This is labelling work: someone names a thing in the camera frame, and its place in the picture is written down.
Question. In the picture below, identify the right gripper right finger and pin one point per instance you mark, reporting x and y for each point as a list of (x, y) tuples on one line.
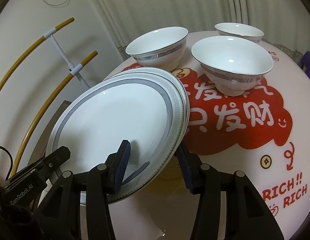
[(192, 169)]

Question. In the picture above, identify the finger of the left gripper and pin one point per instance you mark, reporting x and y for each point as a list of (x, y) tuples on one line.
[(41, 170)]

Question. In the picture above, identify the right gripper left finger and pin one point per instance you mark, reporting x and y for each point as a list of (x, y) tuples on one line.
[(116, 167)]

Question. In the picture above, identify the white porcelain bowl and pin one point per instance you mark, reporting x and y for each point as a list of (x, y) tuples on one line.
[(240, 30), (162, 48), (233, 64)]

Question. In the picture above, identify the white stand with yellow hoops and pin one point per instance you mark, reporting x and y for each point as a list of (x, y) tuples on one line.
[(41, 72)]

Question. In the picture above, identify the purple blanket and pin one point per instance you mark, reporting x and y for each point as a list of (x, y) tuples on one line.
[(305, 60)]

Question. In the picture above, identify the beige pleated curtain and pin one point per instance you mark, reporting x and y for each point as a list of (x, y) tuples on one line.
[(284, 22)]

